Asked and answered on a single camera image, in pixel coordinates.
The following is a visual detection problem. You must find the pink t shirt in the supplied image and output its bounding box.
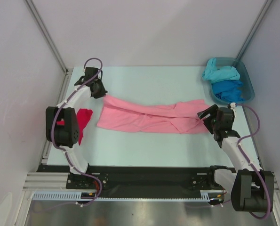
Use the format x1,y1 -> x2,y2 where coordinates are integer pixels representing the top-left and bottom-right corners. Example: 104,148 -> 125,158
97,95 -> 209,134

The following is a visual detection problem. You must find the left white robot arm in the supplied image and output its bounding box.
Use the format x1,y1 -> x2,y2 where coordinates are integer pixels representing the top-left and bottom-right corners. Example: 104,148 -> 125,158
45,67 -> 107,188

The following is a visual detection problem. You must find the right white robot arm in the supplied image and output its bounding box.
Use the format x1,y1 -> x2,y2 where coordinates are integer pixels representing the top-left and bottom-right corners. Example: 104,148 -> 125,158
197,103 -> 274,218

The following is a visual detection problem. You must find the red folded t shirt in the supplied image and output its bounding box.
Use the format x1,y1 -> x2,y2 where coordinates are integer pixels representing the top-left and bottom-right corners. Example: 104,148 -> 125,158
54,108 -> 93,148

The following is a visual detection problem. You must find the dark blue t shirt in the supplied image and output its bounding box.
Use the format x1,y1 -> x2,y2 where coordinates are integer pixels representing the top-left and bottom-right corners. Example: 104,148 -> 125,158
212,80 -> 245,103

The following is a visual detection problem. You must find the teal plastic bin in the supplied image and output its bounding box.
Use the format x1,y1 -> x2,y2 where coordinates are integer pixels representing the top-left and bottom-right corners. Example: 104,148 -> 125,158
206,57 -> 255,105

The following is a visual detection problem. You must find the light blue t shirt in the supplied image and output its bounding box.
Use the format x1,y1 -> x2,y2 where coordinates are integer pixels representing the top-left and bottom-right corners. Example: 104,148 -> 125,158
202,58 -> 240,84

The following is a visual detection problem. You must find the left aluminium frame post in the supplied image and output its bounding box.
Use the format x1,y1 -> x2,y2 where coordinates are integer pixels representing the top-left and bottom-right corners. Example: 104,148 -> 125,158
23,0 -> 73,76

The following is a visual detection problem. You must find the aluminium frame post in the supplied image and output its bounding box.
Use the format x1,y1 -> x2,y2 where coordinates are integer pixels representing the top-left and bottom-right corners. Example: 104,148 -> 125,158
23,0 -> 73,76
236,0 -> 275,61

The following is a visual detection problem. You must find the light blue slotted cable duct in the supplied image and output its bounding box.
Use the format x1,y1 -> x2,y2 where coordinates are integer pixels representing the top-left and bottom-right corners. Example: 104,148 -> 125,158
32,191 -> 211,202

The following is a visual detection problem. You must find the right aluminium frame post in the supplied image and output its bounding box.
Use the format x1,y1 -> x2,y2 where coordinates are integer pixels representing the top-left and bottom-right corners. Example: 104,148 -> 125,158
236,0 -> 275,61

